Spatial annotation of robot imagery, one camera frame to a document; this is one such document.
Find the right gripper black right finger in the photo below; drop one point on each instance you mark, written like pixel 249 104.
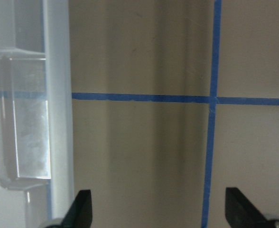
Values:
pixel 241 213

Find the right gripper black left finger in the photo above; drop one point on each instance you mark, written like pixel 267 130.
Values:
pixel 80 214

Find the clear plastic storage box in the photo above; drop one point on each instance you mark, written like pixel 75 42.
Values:
pixel 36 143

